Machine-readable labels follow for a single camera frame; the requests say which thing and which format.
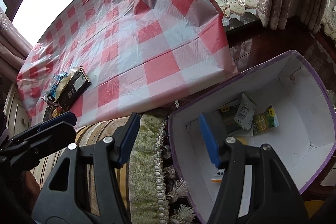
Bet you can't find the long black snack packet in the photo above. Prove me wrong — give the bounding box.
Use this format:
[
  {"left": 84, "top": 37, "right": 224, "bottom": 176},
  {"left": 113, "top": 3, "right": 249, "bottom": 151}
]
[{"left": 58, "top": 65, "right": 91, "bottom": 105}]

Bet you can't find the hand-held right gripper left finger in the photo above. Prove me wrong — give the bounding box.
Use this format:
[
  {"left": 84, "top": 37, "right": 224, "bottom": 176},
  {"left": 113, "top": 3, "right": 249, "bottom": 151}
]
[{"left": 31, "top": 112, "right": 142, "bottom": 224}]

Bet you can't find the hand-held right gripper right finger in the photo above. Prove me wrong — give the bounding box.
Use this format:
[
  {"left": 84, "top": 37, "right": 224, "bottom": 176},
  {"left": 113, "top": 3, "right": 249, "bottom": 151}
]
[{"left": 199, "top": 113, "right": 309, "bottom": 224}]

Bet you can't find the cream carved cabinet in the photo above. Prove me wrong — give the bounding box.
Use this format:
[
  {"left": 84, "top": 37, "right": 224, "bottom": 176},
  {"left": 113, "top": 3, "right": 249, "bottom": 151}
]
[{"left": 5, "top": 82, "right": 33, "bottom": 132}]

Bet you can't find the clear glass object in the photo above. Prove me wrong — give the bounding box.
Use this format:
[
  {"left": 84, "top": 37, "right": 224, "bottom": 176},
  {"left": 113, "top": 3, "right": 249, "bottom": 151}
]
[{"left": 325, "top": 89, "right": 336, "bottom": 109}]

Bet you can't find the blue clear snack packet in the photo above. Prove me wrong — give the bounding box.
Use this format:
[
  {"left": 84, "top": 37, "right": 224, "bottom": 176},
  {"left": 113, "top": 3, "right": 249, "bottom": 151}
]
[{"left": 49, "top": 71, "right": 71, "bottom": 97}]

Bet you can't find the narrow embroidered lace curtain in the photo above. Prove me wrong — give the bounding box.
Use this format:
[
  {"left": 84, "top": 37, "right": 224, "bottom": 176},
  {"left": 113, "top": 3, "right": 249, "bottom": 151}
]
[{"left": 322, "top": 0, "right": 336, "bottom": 42}]

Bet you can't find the yellow plastic bag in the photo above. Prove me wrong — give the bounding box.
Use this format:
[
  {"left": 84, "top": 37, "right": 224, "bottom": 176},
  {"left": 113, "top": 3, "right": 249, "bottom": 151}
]
[{"left": 304, "top": 200, "right": 326, "bottom": 222}]

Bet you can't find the dark purple crinkled snack packet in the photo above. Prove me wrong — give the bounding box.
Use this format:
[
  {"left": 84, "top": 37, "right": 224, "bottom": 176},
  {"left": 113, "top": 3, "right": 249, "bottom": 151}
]
[{"left": 41, "top": 94, "right": 57, "bottom": 104}]

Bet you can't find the plain beige curtain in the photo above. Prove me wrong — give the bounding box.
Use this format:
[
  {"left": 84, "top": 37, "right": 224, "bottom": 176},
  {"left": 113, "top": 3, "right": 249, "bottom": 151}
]
[{"left": 0, "top": 7, "right": 33, "bottom": 72}]

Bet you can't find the small green snack packet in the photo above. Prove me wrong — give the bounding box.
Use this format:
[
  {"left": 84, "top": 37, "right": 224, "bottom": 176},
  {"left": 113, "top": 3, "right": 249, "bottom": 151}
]
[{"left": 252, "top": 105, "right": 280, "bottom": 136}]

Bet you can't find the olive green snack packet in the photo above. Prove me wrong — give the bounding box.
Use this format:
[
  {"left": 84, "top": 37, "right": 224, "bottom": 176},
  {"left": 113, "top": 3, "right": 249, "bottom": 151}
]
[{"left": 217, "top": 106, "right": 246, "bottom": 135}]

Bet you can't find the dark brown snack packet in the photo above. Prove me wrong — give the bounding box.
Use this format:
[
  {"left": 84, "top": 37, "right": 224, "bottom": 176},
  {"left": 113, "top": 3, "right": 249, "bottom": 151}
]
[{"left": 43, "top": 106, "right": 70, "bottom": 119}]

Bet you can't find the silver orange-trim snack packet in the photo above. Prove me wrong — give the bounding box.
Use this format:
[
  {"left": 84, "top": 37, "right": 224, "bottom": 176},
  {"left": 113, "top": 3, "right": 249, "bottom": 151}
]
[{"left": 211, "top": 168, "right": 227, "bottom": 184}]

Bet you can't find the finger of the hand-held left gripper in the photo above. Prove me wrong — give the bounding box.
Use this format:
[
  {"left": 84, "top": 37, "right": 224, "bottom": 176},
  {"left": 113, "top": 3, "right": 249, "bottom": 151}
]
[
  {"left": 8, "top": 112, "right": 77, "bottom": 140},
  {"left": 10, "top": 122, "right": 76, "bottom": 161}
]

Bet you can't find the red white checked plastic tablecloth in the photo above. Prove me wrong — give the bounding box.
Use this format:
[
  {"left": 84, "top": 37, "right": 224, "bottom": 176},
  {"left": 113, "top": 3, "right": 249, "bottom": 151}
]
[{"left": 16, "top": 0, "right": 239, "bottom": 119}]

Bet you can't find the white grey snack packet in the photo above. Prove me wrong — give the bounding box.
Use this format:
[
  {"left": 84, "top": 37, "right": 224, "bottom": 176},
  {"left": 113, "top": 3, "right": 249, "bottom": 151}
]
[{"left": 234, "top": 92, "right": 257, "bottom": 130}]

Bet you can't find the white cardboard box purple rim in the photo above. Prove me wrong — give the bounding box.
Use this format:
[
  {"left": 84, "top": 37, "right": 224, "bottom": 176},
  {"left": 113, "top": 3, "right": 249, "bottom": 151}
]
[{"left": 168, "top": 49, "right": 336, "bottom": 224}]

